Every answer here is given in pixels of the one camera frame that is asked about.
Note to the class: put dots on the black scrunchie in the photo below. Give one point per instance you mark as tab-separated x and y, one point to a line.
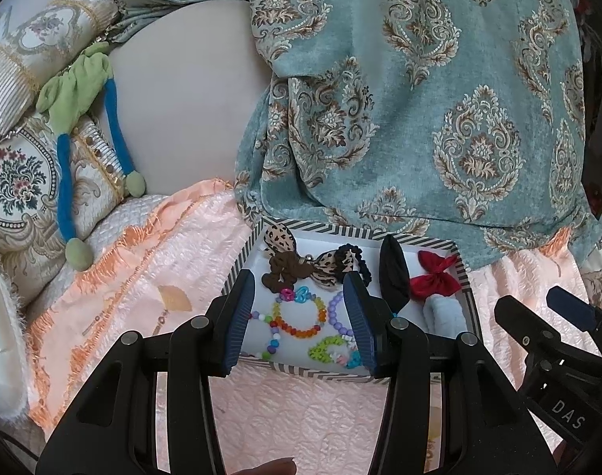
348	258

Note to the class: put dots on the light blue fluffy scrunchie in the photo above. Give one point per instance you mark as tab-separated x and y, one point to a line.
444	316

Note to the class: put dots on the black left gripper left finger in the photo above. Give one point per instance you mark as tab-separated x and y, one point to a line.
110	426

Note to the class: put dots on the embroidered cream cushion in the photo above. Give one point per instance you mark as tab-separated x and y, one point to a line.
32	250

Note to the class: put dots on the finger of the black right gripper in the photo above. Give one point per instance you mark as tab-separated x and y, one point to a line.
573	309

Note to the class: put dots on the cream bolster pillow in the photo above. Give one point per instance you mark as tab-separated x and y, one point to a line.
35	51

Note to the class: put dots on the red velvet bow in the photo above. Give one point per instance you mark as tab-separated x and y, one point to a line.
436	280

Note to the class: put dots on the striped chevron tray box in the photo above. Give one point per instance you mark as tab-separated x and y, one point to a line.
323	301

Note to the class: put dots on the leopard print bow scrunchie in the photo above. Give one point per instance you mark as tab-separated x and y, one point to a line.
287	266

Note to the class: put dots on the black velvet hair clip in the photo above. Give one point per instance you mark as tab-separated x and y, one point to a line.
394	278

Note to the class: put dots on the teal damask curtain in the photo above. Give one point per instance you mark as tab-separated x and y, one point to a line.
455	119

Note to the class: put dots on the green and blue plush toy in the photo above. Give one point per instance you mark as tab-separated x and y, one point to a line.
65	100

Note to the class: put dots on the person's left hand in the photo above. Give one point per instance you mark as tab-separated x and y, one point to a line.
282	466

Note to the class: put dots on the pink quilted bedspread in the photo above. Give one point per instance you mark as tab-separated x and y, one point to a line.
164	265

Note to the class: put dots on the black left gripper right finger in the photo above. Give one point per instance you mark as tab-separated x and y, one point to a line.
485	427

